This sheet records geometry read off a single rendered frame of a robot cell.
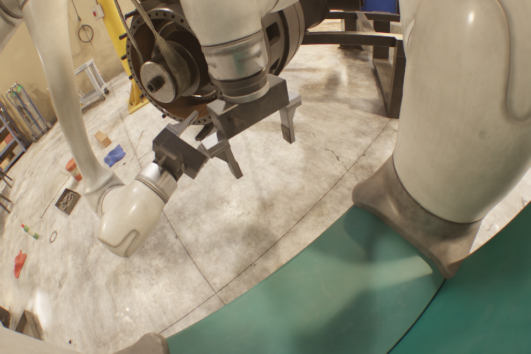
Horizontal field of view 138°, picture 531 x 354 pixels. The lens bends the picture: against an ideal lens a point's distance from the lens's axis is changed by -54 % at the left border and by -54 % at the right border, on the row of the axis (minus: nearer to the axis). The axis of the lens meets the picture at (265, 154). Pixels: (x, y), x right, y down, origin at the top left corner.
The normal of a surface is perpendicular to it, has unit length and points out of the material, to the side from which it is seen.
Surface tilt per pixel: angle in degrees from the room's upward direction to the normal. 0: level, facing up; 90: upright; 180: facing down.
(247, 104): 90
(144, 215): 74
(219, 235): 0
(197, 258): 0
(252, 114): 90
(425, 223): 85
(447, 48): 79
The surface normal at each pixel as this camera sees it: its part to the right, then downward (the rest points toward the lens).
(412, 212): -0.87, 0.40
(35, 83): 0.65, 0.44
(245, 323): -0.19, -0.69
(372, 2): -0.56, 0.66
